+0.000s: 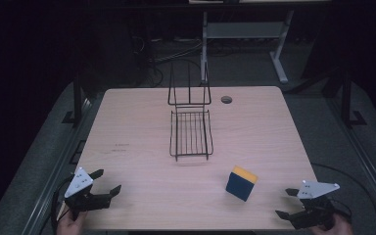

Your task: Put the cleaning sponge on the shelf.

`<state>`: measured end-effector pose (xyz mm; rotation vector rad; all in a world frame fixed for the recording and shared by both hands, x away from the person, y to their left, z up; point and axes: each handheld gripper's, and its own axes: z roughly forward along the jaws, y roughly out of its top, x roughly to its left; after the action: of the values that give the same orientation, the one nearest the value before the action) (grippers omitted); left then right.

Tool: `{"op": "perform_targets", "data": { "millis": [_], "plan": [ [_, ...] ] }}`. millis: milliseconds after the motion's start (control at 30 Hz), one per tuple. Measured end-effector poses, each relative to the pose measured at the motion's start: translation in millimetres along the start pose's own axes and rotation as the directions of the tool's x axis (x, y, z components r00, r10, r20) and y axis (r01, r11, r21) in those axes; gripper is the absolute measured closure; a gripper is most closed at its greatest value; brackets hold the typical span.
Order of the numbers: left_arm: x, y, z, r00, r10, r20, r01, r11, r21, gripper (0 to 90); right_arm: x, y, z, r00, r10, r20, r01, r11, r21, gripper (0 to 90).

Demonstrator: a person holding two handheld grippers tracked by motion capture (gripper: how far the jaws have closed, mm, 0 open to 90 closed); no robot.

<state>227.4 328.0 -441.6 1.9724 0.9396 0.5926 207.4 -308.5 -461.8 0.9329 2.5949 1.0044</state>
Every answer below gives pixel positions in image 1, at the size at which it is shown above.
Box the grey cable bundle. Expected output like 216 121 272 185
148 37 208 68

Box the black metal stand post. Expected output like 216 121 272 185
338 70 369 129
61 72 90 127

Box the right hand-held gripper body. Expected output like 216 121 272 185
289 179 341 230

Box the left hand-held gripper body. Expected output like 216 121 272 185
64 166 113 221

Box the aluminium rail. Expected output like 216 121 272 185
20 97 96 235
328 97 376 227

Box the black wire rack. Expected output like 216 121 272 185
166 61 215 163

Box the person's left hand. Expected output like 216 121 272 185
56 210 88 235

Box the grey metal desk frame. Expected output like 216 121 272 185
200 9 296 85

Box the blue and yellow sponge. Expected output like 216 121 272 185
225 164 259 203

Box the person's right hand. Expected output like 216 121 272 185
308 214 354 235

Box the black cable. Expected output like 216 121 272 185
49 175 76 235
308 162 376 235

